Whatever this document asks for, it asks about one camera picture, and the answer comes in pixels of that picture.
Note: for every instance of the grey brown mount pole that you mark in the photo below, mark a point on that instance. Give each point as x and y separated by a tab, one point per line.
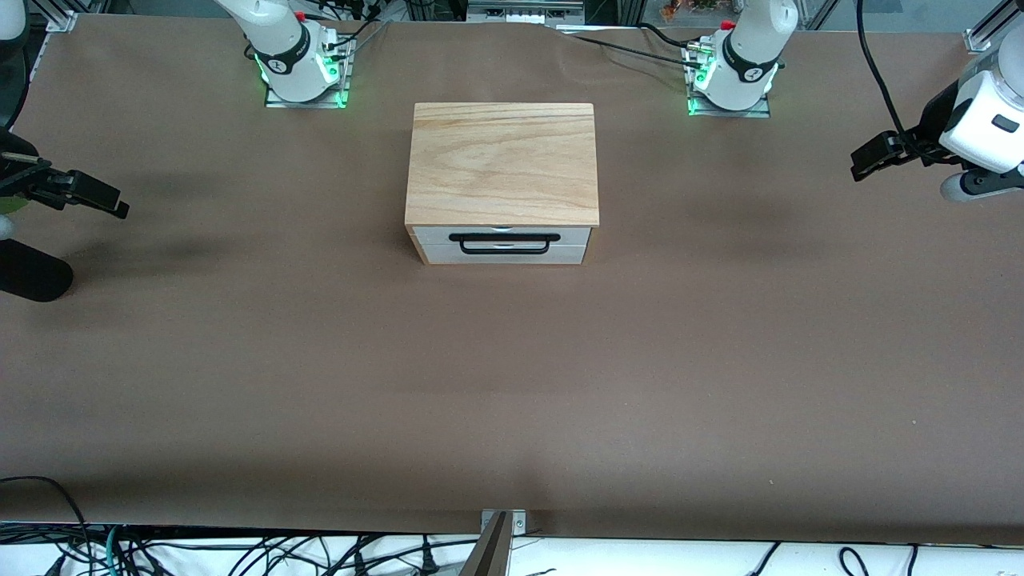
488	552

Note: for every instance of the metal clamp bracket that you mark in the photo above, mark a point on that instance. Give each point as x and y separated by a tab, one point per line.
518	522

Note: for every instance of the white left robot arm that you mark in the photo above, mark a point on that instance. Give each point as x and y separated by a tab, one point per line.
744	64

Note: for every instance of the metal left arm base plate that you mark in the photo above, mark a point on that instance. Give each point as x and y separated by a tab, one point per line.
760	110

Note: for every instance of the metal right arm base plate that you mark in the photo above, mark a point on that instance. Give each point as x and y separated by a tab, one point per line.
276	99

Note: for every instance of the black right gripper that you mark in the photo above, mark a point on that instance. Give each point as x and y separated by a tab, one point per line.
18	182

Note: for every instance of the orange background clutter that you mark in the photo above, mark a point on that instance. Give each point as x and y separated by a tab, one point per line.
688	8

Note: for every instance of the wooden drawer cabinet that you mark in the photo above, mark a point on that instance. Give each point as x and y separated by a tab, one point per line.
500	160

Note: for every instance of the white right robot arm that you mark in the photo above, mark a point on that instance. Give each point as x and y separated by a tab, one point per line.
288	56

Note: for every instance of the grey device with ports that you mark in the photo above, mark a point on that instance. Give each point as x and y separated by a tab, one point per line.
524	10

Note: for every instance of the aluminium frame extrusion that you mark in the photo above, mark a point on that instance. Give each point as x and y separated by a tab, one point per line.
62	18
986	30

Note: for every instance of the black cylindrical object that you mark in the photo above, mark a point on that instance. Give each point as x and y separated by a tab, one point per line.
32	272

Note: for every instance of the small green leaf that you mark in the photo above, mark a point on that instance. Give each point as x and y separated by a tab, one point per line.
12	206

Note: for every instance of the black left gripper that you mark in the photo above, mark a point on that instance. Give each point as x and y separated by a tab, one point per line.
930	126

